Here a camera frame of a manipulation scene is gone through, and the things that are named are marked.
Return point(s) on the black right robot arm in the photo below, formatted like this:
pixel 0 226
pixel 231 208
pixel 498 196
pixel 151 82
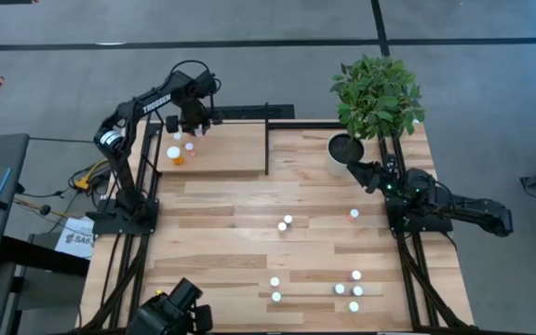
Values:
pixel 473 209

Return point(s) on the white printed paper sheet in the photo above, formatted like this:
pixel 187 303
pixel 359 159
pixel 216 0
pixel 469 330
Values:
pixel 78 238

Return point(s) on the wooden shelf with black frame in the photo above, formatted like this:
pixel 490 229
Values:
pixel 231 149

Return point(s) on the black aluminium table frame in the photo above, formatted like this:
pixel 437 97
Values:
pixel 133 279
pixel 412 279

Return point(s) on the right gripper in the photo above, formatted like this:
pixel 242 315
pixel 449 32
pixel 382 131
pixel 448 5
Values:
pixel 384 179

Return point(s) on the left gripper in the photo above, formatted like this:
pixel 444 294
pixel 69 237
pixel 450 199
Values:
pixel 196 116

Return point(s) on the green potted tree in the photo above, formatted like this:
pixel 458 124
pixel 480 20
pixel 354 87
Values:
pixel 375 97

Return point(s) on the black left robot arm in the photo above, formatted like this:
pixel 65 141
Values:
pixel 156 103

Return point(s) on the black perforated panel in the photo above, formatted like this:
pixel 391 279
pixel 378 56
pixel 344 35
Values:
pixel 237 112

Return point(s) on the large orange medicine bottle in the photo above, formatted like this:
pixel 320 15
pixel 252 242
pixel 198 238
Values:
pixel 174 154

